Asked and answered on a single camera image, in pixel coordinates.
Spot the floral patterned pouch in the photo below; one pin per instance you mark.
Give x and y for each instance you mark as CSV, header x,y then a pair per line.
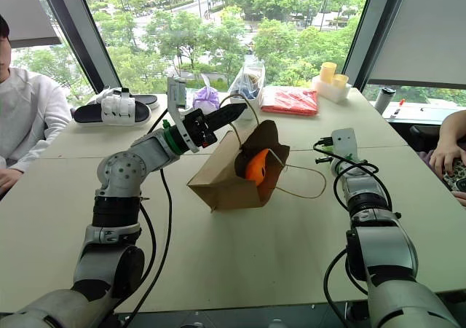
x,y
458,173

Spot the orange plush toy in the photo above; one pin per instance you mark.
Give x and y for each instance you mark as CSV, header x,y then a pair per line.
x,y
256,169

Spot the grey roller blind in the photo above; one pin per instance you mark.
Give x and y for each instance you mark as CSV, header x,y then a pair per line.
x,y
25,11
422,29

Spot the red folded plastic packet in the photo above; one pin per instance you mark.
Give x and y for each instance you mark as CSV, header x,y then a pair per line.
x,y
291,101

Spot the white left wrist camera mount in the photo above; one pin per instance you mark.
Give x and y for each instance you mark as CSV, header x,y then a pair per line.
x,y
175,98

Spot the white rectangular plastic container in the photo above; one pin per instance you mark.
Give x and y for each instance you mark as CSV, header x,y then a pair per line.
x,y
331,91

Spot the person in white sweater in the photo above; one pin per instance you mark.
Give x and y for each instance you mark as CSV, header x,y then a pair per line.
x,y
29,116

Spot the brown paper bag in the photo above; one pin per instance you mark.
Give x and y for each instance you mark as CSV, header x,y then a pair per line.
x,y
222,182

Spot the clear plastic bag with items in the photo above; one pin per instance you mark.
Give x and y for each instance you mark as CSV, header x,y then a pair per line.
x,y
249,82

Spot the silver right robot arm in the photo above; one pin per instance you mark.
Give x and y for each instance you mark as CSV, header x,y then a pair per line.
x,y
386,248

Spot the short yellow plastic cup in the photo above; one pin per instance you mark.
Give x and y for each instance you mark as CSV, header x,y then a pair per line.
x,y
340,81

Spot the marker pen with red cap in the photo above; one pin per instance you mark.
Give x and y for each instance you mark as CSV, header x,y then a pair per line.
x,y
397,108

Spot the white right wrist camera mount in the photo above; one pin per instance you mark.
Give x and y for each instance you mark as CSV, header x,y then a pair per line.
x,y
345,140

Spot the bare hand of sweater person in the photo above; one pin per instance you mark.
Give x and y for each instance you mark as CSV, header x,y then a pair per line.
x,y
8,179

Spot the black chair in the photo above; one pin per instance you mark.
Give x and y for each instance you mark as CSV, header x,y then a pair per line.
x,y
422,136

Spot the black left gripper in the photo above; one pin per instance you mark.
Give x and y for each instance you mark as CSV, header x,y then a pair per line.
x,y
198,127

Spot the tall yellow plastic cup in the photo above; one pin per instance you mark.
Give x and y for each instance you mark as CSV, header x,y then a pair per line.
x,y
328,72

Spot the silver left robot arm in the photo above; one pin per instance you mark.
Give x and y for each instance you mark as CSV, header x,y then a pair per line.
x,y
120,171

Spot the bare forearm of seated person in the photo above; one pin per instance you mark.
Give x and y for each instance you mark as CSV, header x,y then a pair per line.
x,y
453,127

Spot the bare hand of seated person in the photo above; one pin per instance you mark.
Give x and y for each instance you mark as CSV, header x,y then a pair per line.
x,y
444,160

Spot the silver tumbler with black lid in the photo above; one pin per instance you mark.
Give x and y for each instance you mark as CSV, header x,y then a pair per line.
x,y
384,101

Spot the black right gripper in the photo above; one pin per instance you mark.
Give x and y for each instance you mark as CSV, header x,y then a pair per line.
x,y
324,159

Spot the purple plastic bag bundle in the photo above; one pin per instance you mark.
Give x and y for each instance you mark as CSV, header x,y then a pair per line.
x,y
205,101

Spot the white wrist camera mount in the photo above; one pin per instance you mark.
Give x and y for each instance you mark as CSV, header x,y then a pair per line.
x,y
175,98
345,140

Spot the dark window frame pillar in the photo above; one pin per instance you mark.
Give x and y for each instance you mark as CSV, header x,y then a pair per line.
x,y
362,29
73,33

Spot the black and white slipper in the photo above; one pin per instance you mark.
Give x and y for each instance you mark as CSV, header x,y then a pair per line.
x,y
113,111
147,100

